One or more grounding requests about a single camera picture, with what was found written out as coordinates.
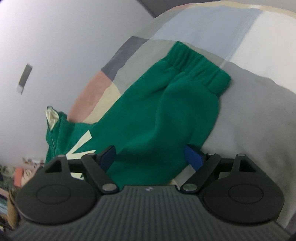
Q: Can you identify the green sweatshirt with white letters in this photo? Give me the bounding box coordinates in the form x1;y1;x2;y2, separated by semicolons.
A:
46;42;231;188

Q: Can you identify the patchwork bed cover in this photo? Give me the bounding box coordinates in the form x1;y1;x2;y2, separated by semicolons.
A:
68;1;295;233

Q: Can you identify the grey wall switch panel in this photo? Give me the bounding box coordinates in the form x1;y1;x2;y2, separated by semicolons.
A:
16;64;33;94

